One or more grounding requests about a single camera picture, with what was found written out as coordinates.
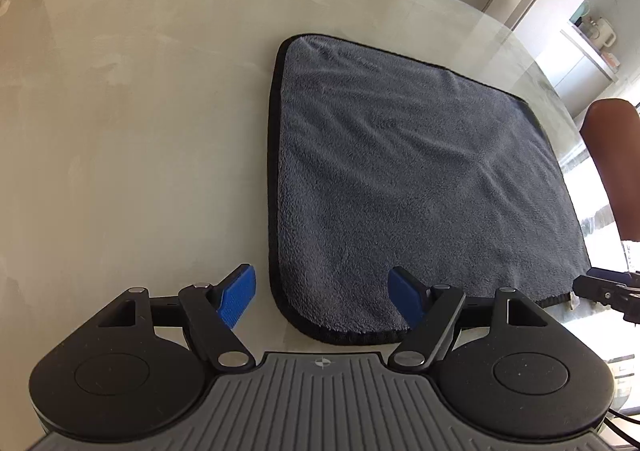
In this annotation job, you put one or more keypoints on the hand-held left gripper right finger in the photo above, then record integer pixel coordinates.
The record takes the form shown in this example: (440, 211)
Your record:
(407, 295)

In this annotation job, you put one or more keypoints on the brown chair back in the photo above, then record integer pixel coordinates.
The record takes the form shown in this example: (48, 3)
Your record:
(616, 156)

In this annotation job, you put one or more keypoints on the white kettle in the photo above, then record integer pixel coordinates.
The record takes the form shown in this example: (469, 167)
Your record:
(604, 32)

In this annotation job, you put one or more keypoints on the white shelf unit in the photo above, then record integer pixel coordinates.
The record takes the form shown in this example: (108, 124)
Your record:
(590, 56)

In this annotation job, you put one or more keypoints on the grey towel with black trim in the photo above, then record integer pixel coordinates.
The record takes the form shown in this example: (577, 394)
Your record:
(400, 181)

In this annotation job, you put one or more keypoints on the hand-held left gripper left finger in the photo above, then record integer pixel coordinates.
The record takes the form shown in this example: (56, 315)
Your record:
(236, 295)

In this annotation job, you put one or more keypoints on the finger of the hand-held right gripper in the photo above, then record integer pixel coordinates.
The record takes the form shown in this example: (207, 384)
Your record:
(596, 287)

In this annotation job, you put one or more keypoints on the teal bowl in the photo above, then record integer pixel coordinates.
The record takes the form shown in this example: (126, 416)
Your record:
(583, 11)

